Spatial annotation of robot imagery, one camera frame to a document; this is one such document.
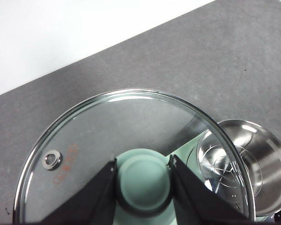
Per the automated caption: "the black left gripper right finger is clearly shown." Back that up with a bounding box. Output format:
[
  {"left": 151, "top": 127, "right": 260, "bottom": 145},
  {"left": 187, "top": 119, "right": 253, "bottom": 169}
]
[{"left": 168, "top": 154, "right": 249, "bottom": 225}]

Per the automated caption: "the glass pot lid green knob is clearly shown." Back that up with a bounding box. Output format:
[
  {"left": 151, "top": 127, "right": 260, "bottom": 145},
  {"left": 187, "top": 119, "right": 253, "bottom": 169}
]
[{"left": 13, "top": 88, "right": 257, "bottom": 225}]

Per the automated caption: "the mint green steamer pot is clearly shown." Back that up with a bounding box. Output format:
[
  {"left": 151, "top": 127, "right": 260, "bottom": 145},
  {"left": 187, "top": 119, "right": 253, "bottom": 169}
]
[{"left": 196, "top": 119, "right": 281, "bottom": 218}]

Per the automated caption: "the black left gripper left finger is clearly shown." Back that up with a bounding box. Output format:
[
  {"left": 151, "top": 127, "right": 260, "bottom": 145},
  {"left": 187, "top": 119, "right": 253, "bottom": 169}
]
[{"left": 41, "top": 158, "right": 118, "bottom": 225}]

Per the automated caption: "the mint green breakfast machine base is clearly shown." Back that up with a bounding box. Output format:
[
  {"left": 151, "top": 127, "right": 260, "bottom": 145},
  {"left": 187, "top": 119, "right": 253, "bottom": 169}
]
[{"left": 175, "top": 131, "right": 209, "bottom": 165}]

